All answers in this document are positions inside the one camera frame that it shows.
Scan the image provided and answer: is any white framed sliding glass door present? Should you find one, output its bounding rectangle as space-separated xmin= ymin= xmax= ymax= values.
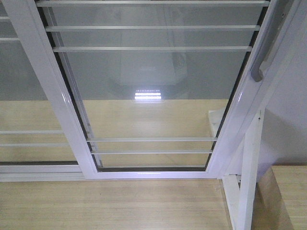
xmin=1 ymin=0 xmax=288 ymax=179

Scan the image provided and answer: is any light wooden box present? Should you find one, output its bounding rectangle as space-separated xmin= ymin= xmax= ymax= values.
xmin=251 ymin=165 xmax=307 ymax=230

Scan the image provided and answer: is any light wooden floor platform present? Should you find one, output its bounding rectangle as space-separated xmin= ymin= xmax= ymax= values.
xmin=0 ymin=99 xmax=237 ymax=230

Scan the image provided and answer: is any white diagonal support brace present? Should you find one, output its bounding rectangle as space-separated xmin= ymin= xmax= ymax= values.
xmin=222 ymin=110 xmax=264 ymax=230

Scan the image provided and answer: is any fixed white framed glass panel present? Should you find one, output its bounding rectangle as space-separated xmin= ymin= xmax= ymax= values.
xmin=0 ymin=7 xmax=83 ymax=181

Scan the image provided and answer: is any white door jamb frame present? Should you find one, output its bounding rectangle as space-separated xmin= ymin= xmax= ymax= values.
xmin=208 ymin=0 xmax=307 ymax=178

